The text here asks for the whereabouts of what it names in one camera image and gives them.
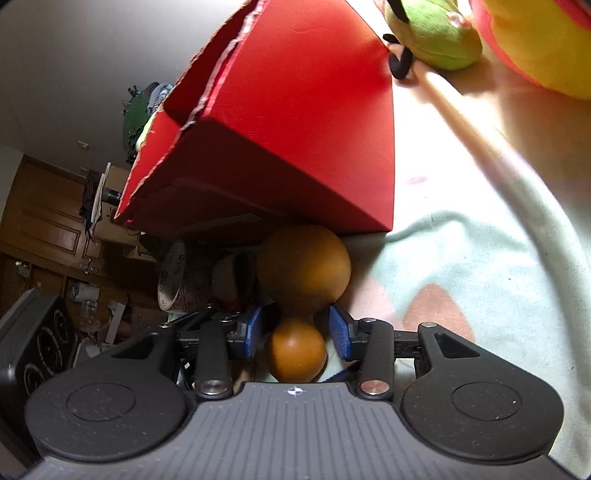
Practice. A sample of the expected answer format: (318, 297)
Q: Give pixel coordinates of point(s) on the green plush toy black limbs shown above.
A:
(438, 41)

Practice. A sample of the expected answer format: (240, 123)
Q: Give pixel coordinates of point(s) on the brown wooden gourd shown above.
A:
(302, 270)

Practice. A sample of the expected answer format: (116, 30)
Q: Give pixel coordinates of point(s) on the black panel with round rings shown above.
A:
(37, 341)

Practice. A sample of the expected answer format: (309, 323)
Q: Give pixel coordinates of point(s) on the yellow plush toy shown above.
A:
(545, 41)

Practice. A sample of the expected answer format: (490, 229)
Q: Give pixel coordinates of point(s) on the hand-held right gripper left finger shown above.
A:
(253, 330)

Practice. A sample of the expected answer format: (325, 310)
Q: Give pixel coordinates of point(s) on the pastel bear-print blanket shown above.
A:
(485, 258)

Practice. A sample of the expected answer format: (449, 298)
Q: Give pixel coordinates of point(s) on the wooden cabinet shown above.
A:
(41, 226)

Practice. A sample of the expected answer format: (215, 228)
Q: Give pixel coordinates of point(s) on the striped hanging cloth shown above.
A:
(92, 194)

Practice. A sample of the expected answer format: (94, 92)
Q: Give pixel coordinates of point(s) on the red cardboard box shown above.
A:
(300, 115)

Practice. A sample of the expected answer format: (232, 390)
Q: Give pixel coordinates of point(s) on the pile of clothes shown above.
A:
(138, 120)

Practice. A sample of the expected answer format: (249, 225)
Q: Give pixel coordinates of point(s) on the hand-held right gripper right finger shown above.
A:
(339, 337)

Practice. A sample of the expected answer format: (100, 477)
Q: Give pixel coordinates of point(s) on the round white wall clock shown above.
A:
(171, 277)

